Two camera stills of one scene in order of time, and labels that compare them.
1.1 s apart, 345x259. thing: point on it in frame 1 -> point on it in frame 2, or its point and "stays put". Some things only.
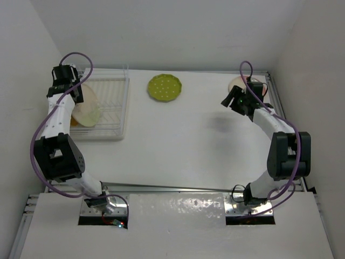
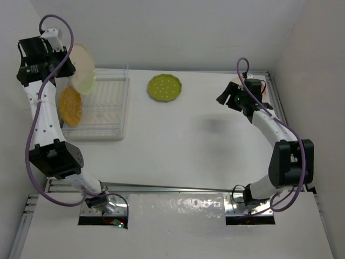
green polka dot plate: x=164 y=87 stays put
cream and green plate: x=87 y=113 -> x=84 y=77
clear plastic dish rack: x=111 y=86 stays put
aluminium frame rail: x=279 y=106 stays put
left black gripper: x=78 y=99 -> x=68 y=70
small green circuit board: x=119 y=224 stays put
